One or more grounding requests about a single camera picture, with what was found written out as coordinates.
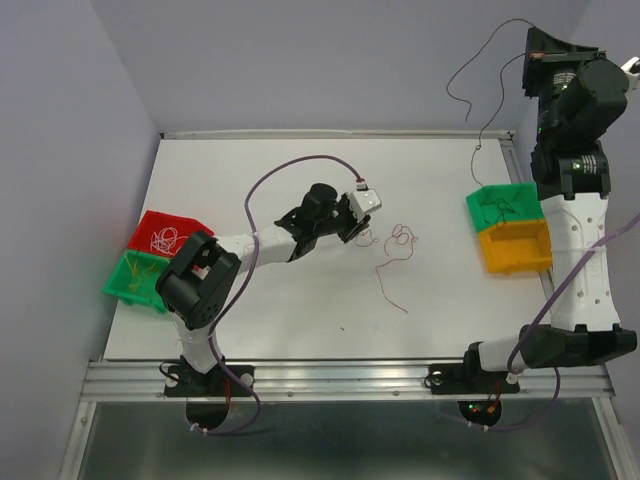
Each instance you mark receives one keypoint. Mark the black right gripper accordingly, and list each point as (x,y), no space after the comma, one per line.
(552,54)

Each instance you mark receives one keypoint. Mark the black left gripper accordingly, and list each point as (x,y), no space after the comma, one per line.
(354,228)

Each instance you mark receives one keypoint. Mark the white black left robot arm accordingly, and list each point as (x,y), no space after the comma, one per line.
(198,280)

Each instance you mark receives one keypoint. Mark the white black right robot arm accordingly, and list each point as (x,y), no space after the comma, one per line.
(579,325)

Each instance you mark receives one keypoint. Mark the red plastic bin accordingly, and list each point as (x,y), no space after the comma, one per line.
(163,234)

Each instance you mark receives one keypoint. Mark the green plastic bin right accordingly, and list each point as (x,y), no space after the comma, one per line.
(502,203)

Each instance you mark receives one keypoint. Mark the green plastic bin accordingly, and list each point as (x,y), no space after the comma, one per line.
(133,280)
(502,203)

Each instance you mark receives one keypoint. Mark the yellow plastic bin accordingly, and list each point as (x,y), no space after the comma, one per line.
(516,246)

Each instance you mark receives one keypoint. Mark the green plastic bin left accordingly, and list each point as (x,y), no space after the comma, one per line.
(133,280)

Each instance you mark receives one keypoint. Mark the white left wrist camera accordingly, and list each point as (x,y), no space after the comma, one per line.
(364,203)

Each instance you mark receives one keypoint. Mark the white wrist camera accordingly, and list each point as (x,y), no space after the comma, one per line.
(364,203)
(631,69)

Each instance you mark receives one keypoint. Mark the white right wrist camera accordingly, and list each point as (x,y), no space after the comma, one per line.
(631,69)

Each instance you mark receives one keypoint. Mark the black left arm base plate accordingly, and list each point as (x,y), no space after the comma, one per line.
(182,381)

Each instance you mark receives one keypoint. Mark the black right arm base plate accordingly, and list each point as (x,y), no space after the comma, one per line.
(450,377)

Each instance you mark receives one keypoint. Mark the aluminium table frame rail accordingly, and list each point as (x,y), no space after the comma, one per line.
(339,371)

